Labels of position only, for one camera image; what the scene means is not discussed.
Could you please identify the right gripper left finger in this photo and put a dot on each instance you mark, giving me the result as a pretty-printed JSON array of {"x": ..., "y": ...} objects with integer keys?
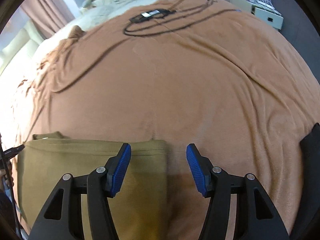
[{"x": 61, "y": 217}]

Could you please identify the olive brown garment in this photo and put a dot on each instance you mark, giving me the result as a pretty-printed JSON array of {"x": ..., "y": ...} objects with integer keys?
[{"x": 139, "y": 209}]

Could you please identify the pink curtain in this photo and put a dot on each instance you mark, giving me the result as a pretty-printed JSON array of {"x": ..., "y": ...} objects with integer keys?
[{"x": 48, "y": 16}]

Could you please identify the orange brown bed blanket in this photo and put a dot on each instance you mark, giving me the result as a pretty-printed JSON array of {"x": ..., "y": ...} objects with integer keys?
[{"x": 220, "y": 79}]

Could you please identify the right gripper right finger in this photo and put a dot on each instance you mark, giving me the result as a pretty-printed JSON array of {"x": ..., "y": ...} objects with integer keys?
[{"x": 256, "y": 215}]

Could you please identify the white storage rack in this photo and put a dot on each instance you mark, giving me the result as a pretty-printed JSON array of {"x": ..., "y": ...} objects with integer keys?
[{"x": 262, "y": 9}]

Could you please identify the cream bear print bedding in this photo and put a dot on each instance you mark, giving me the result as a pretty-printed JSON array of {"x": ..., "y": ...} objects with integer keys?
[{"x": 76, "y": 48}]

